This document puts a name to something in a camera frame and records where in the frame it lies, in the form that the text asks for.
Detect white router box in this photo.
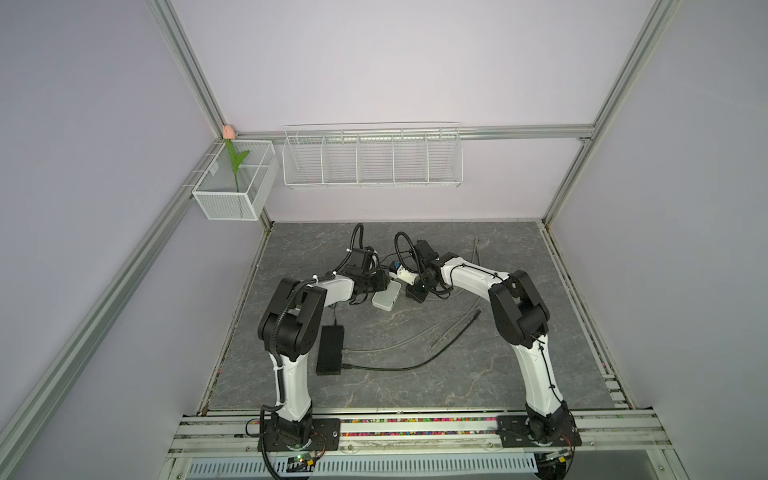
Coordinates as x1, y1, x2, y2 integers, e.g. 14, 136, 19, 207
372, 280, 401, 312

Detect grey ethernet cable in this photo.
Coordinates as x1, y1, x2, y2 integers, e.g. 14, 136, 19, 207
344, 311, 475, 354
419, 236, 481, 319

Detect black network switch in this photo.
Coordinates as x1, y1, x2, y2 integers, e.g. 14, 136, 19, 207
316, 325, 345, 376

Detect black ethernet cable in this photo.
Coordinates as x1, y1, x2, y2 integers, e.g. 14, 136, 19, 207
340, 308, 482, 373

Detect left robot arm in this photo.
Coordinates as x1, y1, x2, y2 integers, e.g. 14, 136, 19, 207
258, 223, 389, 448

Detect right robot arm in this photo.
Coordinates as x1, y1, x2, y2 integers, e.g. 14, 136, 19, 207
394, 231, 581, 448

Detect white mesh corner basket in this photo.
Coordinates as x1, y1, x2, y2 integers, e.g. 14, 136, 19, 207
192, 140, 279, 221

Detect artificial tulip flower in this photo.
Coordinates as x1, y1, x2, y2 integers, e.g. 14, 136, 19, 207
222, 125, 250, 193

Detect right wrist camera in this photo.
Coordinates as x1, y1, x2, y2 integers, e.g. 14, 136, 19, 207
388, 261, 419, 285

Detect white wire shelf basket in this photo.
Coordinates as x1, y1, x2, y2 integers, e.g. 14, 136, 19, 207
282, 122, 464, 188

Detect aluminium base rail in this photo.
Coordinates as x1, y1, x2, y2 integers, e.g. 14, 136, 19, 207
168, 410, 673, 458

